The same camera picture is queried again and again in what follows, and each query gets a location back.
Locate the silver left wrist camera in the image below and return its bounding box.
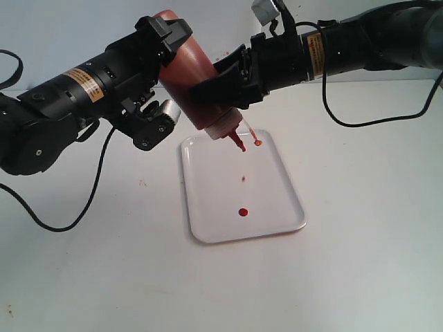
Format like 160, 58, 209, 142
132, 100, 181, 151

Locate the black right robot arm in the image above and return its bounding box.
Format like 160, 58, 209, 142
190, 1, 442, 109

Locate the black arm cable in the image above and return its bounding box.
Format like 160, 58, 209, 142
0, 49, 118, 232
268, 0, 443, 128

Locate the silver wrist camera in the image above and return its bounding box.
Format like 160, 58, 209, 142
132, 100, 181, 151
251, 0, 280, 26

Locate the white rectangular tray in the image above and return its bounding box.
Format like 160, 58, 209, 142
180, 129, 307, 244

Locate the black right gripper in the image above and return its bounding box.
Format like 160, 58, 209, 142
190, 33, 309, 108

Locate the red sauce squeeze bottle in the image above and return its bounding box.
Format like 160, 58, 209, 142
151, 9, 264, 153

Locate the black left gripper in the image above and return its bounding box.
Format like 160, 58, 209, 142
104, 17, 192, 131

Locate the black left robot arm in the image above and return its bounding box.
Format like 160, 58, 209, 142
1, 16, 192, 176

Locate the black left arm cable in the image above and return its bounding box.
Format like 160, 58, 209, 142
0, 49, 118, 232

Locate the red sauce blob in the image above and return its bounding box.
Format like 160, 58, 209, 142
238, 207, 248, 217

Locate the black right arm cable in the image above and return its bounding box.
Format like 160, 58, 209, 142
268, 0, 443, 128

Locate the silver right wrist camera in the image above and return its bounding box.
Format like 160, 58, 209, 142
251, 0, 280, 26

